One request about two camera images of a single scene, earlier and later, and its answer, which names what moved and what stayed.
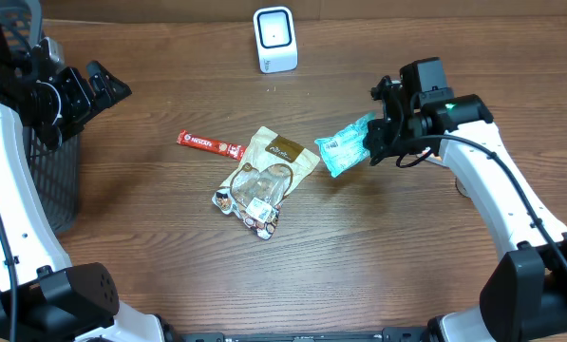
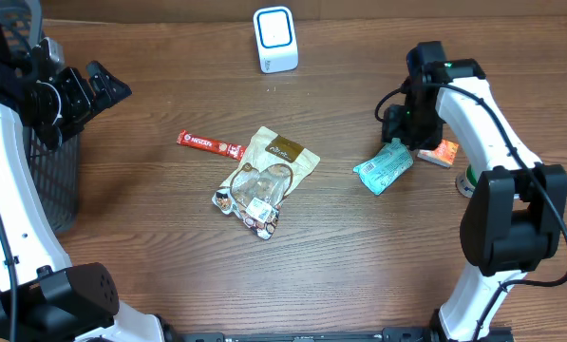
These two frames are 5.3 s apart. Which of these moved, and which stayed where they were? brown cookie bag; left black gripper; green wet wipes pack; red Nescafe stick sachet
Moved: green wet wipes pack
Stayed: left black gripper; red Nescafe stick sachet; brown cookie bag
